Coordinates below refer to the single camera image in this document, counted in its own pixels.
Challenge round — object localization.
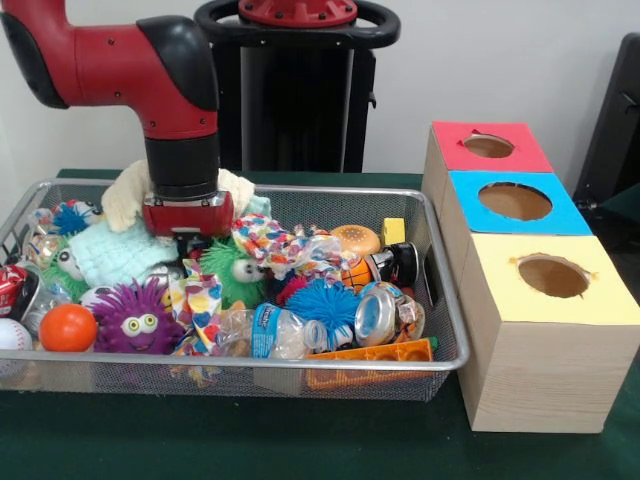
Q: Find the cream waffle cloth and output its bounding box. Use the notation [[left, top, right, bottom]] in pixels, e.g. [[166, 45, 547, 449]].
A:
[[102, 160, 256, 233]]

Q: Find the black panel on stand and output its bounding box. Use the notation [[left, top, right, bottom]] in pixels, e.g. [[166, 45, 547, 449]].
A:
[[580, 33, 640, 226]]

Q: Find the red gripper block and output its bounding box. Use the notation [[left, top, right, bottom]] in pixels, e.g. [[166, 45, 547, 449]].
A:
[[143, 190, 234, 238]]

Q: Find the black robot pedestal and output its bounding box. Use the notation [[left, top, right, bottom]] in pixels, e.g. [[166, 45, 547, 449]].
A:
[[195, 0, 401, 173]]

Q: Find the purple spiky ball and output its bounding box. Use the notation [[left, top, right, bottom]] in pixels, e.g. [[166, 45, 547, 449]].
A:
[[92, 280, 186, 356]]

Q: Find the light blue knitted cloth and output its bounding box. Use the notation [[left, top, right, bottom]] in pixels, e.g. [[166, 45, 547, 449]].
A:
[[68, 195, 271, 288]]

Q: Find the shallow clear mesh bin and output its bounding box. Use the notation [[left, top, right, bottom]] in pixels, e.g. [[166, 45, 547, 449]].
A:
[[0, 178, 471, 403]]

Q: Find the tan orange ball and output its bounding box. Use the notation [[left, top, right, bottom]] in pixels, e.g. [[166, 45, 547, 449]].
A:
[[330, 225, 381, 256]]

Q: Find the polka dot patterned cloth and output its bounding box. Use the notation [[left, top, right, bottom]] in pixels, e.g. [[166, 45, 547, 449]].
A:
[[165, 260, 226, 356]]

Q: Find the crushed silver can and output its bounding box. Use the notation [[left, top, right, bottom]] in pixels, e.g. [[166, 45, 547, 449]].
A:
[[353, 282, 428, 346]]

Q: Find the colourful patterned cloth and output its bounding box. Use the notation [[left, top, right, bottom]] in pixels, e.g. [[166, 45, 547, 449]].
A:
[[232, 213, 361, 281]]

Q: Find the dark green table cloth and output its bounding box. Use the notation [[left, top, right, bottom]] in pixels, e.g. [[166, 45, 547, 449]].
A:
[[0, 168, 640, 480]]

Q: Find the wooden box with three holes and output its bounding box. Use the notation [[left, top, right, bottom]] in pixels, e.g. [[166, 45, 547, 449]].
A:
[[422, 121, 640, 434]]

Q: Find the crushed clear plastic bottle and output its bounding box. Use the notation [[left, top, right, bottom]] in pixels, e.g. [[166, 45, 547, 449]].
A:
[[215, 303, 326, 359]]

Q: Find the green spiky ball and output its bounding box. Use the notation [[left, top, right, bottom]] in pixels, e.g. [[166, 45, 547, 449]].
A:
[[198, 238, 269, 306]]

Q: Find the large blue spiky ball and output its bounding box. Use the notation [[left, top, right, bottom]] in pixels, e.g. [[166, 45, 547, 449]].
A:
[[285, 280, 361, 349]]

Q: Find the long orange building block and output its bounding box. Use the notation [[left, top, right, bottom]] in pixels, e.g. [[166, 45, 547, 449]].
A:
[[308, 338, 436, 389]]

